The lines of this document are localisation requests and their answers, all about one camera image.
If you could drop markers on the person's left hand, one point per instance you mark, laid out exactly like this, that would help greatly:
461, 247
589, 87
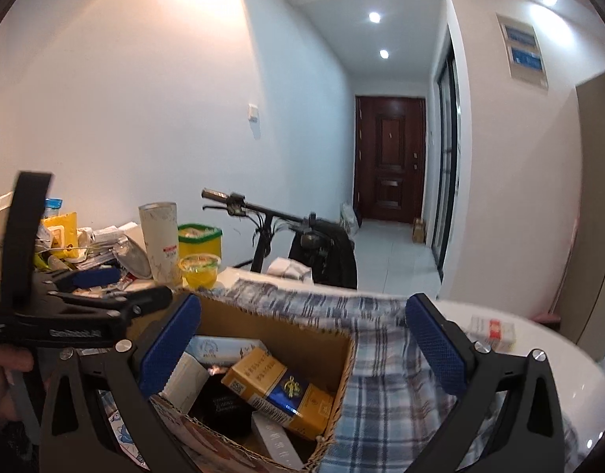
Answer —
2, 379

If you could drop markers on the white cloth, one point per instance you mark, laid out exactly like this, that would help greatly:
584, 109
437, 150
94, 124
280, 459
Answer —
290, 270

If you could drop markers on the dark brown door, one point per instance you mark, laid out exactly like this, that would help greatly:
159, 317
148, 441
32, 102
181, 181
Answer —
391, 157

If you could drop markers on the blue plaid shirt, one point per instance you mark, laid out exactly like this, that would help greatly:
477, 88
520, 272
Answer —
381, 389

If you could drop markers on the small cardboard box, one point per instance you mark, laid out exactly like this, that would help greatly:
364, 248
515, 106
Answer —
418, 230

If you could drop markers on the grey electrical panel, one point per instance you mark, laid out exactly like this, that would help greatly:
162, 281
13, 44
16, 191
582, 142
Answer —
521, 51

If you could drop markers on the red white cigarette pack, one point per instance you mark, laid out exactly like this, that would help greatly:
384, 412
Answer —
492, 331

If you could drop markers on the cardboard box with pretzel print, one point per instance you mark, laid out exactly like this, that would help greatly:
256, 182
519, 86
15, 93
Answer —
292, 325

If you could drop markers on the blue white packet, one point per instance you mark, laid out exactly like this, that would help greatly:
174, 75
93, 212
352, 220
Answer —
53, 207

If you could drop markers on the white barcode box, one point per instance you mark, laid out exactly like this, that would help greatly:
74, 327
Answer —
187, 382

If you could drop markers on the yellow wipes pack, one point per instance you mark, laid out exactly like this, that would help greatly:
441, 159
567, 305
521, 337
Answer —
61, 234

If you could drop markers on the yellow jelly cup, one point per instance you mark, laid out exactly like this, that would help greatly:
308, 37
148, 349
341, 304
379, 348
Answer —
200, 271

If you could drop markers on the grey box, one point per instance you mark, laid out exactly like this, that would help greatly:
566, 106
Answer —
275, 441

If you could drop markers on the white box blue logo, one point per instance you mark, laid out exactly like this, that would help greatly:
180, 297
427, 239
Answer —
223, 350

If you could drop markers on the black bicycle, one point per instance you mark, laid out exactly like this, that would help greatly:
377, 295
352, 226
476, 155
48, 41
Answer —
317, 251

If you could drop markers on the gold cigarette carton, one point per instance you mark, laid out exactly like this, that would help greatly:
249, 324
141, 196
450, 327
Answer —
263, 379

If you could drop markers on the beige refrigerator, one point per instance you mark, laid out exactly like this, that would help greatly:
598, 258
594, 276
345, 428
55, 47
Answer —
595, 217

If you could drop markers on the pile of small packets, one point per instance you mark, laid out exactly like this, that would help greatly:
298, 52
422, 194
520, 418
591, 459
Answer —
105, 241

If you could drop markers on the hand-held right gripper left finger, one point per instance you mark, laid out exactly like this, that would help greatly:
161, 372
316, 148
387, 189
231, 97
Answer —
172, 345

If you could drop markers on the white bowl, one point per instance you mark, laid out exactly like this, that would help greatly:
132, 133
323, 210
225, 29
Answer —
132, 258

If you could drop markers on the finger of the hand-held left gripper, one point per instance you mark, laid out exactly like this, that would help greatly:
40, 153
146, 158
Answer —
145, 300
98, 277

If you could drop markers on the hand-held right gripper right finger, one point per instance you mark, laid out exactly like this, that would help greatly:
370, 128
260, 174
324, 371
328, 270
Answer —
435, 345

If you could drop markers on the white plastic bag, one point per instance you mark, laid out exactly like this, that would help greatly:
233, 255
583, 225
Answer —
350, 218

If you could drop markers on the green lidded container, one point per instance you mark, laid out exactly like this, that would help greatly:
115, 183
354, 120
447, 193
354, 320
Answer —
200, 239

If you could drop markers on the black framed glass door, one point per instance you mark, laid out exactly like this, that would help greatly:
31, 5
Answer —
445, 167

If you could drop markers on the white wall switch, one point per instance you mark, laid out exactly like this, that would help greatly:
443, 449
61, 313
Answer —
253, 112

